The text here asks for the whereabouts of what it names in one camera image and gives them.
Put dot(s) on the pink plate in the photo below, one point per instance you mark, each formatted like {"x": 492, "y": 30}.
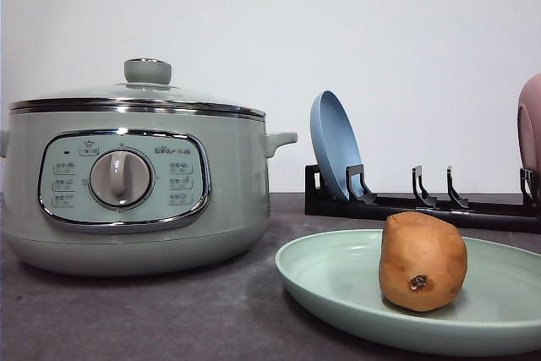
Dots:
{"x": 532, "y": 124}

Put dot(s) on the brown potato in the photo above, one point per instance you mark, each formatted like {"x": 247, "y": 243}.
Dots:
{"x": 422, "y": 259}

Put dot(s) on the green plate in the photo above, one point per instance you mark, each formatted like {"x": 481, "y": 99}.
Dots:
{"x": 329, "y": 268}

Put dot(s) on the black plate rack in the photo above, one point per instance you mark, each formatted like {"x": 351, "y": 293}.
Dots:
{"x": 363, "y": 209}

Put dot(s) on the green electric steamer pot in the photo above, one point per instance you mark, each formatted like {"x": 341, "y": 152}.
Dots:
{"x": 236, "y": 166}

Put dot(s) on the glass lid with green knob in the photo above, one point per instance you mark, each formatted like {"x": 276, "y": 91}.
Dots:
{"x": 147, "y": 71}

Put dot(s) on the blue plate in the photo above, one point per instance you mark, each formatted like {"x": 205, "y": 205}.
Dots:
{"x": 334, "y": 145}

